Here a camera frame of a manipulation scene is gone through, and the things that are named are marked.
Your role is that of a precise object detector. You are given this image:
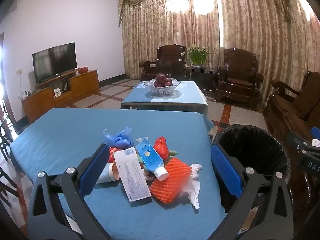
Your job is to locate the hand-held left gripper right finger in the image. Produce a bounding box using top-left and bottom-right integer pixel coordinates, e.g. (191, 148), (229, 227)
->
(211, 144), (294, 240)

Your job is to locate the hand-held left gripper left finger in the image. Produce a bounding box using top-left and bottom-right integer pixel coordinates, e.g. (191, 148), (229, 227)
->
(27, 144), (110, 240)

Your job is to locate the black trash bin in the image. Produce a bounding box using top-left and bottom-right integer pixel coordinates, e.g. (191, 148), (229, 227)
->
(212, 124), (292, 214)

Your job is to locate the white tissue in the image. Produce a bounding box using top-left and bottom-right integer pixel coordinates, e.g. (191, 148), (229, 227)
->
(180, 163), (203, 209)

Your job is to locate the white printed carton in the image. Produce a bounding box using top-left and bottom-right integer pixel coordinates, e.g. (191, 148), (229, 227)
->
(114, 147), (152, 203)

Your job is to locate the orange foam fruit net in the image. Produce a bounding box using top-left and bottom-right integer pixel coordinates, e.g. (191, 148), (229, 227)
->
(149, 156), (193, 204)

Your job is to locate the blue hand cream tube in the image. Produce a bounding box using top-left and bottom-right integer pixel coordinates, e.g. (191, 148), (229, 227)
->
(135, 137), (169, 180)

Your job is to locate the red plastic wrapper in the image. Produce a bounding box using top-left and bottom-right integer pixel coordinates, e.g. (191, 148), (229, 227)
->
(152, 136), (168, 160)

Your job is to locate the white bottle with orange cap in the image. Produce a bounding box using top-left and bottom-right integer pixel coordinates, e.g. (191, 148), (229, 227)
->
(96, 163), (121, 183)

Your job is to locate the red printed packet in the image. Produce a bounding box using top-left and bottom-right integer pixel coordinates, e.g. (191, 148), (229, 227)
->
(108, 146), (125, 164)

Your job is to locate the dark wooden sofa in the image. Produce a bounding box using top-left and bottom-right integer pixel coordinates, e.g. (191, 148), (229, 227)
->
(262, 70), (320, 205)

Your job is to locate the blue plastic bag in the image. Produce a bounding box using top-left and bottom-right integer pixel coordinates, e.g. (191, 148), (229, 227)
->
(102, 127), (133, 149)

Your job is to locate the wooden television cabinet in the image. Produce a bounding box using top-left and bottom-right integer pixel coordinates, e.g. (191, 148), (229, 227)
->
(21, 69), (101, 123)

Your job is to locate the blue and white tablecloth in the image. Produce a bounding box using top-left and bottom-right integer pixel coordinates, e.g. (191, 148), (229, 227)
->
(121, 81), (209, 105)

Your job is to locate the dark wooden chair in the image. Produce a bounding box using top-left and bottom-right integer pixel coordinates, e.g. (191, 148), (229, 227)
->
(0, 100), (18, 153)
(0, 165), (20, 207)

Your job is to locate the grey coffee table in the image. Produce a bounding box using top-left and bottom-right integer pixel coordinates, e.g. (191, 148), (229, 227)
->
(121, 102), (208, 111)

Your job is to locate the dark wooden armchair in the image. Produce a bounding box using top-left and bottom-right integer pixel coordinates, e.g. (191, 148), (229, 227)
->
(215, 47), (264, 110)
(139, 44), (188, 82)

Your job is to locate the dark wooden side table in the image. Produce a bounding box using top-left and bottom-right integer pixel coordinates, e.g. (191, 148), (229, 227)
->
(186, 65), (218, 93)

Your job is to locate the glass fruit bowl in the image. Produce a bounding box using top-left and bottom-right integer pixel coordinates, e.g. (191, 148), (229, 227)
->
(144, 78), (181, 97)

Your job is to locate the flat screen television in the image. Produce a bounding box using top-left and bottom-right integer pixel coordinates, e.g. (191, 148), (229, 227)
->
(32, 42), (77, 84)

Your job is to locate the green potted plant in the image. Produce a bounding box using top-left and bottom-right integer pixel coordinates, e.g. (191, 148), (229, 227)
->
(187, 44), (210, 68)

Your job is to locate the beige floral curtain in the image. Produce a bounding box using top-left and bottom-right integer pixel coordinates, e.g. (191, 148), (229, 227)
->
(120, 0), (320, 105)

